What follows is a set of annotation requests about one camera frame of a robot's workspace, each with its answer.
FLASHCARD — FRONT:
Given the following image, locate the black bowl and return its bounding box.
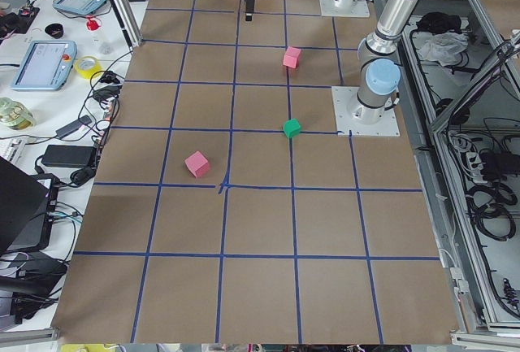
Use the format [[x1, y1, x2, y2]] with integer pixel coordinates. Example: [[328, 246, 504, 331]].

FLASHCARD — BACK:
[[45, 23, 64, 39]]

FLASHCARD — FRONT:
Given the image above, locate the green foam cube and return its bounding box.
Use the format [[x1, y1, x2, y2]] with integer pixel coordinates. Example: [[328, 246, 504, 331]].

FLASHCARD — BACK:
[[283, 118, 301, 139]]

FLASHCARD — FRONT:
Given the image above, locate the pink foam cube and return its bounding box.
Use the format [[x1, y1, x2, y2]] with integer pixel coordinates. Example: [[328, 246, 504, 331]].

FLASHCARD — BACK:
[[184, 151, 210, 178], [283, 46, 301, 69]]

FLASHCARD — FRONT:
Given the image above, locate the blue teach pendant near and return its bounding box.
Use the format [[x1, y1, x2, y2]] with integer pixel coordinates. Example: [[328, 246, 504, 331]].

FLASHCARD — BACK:
[[11, 40, 77, 91]]

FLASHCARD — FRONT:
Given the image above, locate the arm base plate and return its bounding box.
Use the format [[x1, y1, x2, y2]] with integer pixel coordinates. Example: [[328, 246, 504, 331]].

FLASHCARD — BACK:
[[331, 86, 400, 137], [319, 0, 370, 18]]

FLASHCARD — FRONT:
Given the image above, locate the black laptop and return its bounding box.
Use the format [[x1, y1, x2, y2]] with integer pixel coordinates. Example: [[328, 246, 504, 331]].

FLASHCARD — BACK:
[[1, 159, 59, 254]]

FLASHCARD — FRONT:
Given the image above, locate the pink foam cube far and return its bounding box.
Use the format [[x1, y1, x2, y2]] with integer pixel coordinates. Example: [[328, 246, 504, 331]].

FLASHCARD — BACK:
[[283, 46, 301, 69]]

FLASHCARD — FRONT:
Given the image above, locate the glass jar with lid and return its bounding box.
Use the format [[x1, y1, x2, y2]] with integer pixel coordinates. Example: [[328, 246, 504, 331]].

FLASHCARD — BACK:
[[1, 97, 36, 130]]

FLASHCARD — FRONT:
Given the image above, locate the white crumpled cloth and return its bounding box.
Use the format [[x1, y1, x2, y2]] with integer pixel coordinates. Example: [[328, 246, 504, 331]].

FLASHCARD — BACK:
[[418, 32, 468, 67]]

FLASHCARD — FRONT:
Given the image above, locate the yellow tape roll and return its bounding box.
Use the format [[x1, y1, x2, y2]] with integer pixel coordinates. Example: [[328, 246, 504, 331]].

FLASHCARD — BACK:
[[73, 56, 102, 79]]

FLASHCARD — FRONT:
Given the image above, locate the black power adapter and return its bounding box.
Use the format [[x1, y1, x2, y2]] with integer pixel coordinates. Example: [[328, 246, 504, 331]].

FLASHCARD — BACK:
[[41, 145, 95, 168]]

